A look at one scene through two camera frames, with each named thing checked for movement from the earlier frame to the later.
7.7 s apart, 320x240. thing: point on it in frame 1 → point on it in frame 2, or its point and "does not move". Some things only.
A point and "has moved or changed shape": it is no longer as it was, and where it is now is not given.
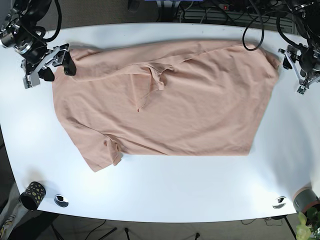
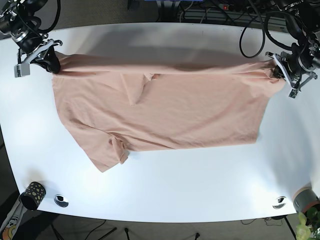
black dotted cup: (33, 195) does not move
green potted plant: (308, 226) does not move
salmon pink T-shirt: (166, 98) has moved or changed shape
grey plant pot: (304, 199) does not move
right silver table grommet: (279, 202) does not move
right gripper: (309, 73) → (294, 80)
